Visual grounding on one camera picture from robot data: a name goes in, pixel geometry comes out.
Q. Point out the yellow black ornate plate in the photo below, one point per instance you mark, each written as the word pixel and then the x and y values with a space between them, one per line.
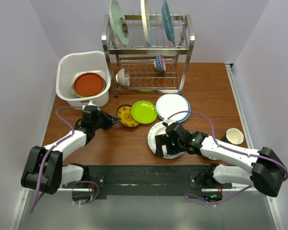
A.
pixel 125 116

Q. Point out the yellow woven pattern plate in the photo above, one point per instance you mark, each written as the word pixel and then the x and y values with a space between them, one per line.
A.
pixel 76 95

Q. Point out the red-orange plate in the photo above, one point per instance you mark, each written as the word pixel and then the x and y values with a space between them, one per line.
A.
pixel 88 84

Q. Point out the dark green cup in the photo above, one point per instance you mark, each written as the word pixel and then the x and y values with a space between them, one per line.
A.
pixel 233 136

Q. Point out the aluminium frame rail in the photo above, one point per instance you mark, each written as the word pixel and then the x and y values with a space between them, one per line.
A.
pixel 277 219

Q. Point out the grey patterned bowl in rack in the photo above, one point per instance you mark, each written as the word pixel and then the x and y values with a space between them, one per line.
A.
pixel 123 77

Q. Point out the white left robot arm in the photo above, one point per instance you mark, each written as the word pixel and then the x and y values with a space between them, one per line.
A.
pixel 44 170

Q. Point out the white scalloped plate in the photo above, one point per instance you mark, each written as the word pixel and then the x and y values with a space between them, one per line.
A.
pixel 159 129

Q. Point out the blue zigzag patterned bowl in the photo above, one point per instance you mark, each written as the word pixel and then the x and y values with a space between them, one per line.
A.
pixel 159 63

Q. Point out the lime green plate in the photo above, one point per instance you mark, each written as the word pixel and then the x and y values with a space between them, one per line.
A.
pixel 143 112

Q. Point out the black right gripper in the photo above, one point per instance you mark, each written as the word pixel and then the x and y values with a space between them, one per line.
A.
pixel 161 140

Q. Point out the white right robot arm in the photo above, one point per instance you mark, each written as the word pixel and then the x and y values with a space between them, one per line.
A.
pixel 261 169

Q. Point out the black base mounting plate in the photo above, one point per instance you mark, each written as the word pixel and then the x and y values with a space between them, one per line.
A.
pixel 153 180

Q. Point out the cream rimmed plate in rack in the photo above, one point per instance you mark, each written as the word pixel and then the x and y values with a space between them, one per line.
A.
pixel 146 21

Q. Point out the stainless steel dish rack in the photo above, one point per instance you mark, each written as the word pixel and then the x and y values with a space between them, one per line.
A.
pixel 139 58

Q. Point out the teal plate in rack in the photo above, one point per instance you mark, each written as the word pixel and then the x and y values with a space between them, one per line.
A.
pixel 167 22

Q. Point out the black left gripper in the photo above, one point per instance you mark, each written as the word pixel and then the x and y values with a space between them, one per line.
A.
pixel 110 120

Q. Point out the white plastic bin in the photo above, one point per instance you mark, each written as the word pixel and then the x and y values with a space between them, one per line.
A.
pixel 71 67

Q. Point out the white plate on blue plate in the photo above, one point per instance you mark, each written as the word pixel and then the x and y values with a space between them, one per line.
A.
pixel 169 104

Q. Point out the light green plate in rack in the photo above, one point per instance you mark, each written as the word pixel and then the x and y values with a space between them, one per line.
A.
pixel 118 22

